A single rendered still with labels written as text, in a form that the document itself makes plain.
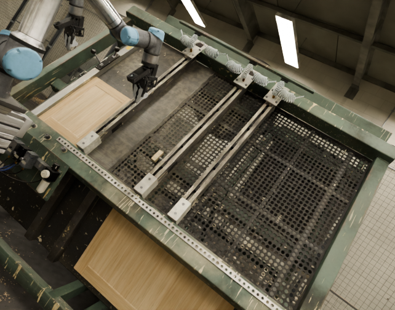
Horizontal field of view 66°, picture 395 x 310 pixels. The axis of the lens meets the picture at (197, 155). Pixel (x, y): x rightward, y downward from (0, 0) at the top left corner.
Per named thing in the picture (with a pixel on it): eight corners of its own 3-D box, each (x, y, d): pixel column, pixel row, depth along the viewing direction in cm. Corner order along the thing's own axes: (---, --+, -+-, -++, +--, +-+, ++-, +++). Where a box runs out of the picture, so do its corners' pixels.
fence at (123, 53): (32, 115, 194) (30, 111, 190) (136, 43, 237) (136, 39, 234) (38, 119, 192) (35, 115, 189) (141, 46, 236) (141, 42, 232)
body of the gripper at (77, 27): (83, 38, 183) (86, 17, 177) (70, 36, 176) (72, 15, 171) (76, 34, 186) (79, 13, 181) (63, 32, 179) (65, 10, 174)
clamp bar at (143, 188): (131, 191, 170) (126, 170, 149) (245, 77, 224) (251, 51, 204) (145, 202, 167) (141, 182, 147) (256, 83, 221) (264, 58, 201)
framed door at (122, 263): (75, 267, 189) (73, 267, 187) (123, 194, 188) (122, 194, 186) (189, 373, 164) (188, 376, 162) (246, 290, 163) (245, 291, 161)
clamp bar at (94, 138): (76, 148, 182) (64, 123, 162) (196, 50, 237) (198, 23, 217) (88, 157, 179) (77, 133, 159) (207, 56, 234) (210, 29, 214)
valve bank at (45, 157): (-30, 150, 171) (-7, 114, 170) (-8, 154, 185) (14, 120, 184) (26, 202, 157) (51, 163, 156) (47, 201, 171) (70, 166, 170)
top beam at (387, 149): (127, 21, 251) (125, 10, 243) (135, 16, 256) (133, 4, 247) (385, 168, 189) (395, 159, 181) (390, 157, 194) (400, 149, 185)
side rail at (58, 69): (13, 103, 206) (5, 91, 196) (128, 27, 256) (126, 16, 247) (18, 107, 204) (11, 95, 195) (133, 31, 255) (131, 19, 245)
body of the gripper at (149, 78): (155, 88, 152) (162, 66, 147) (143, 89, 145) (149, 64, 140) (144, 82, 155) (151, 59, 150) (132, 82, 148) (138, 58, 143)
